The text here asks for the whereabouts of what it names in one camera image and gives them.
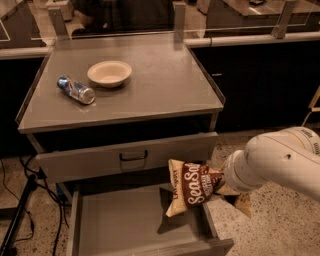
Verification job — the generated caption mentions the brown sea salt chip bag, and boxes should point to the brown sea salt chip bag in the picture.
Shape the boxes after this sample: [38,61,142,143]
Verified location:
[166,159,252,218]

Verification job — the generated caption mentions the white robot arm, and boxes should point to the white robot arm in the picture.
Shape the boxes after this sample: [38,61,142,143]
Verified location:
[223,127,320,201]

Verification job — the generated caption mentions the grey metal drawer cabinet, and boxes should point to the grey metal drawer cabinet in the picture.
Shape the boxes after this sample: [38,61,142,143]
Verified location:
[15,32,226,183]

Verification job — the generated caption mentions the grey upper drawer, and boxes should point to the grey upper drawer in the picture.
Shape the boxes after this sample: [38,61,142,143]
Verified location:
[36,132,218,183]

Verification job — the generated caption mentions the grey open middle drawer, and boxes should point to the grey open middle drawer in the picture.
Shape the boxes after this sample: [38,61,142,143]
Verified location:
[66,169,234,256]

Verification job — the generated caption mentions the white paper bowl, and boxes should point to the white paper bowl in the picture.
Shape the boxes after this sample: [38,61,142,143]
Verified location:
[87,61,132,88]

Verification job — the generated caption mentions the black tripod leg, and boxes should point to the black tripod leg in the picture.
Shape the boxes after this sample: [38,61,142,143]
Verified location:
[0,175,36,256]

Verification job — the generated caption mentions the black drawer handle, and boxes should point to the black drawer handle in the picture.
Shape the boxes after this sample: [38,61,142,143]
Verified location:
[119,150,148,162]

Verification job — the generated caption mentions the black floor cable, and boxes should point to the black floor cable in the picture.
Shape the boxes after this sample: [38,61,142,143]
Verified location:
[0,154,71,256]

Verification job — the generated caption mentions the wheeled cart frame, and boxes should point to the wheeled cart frame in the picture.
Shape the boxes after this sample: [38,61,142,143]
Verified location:
[302,85,320,125]

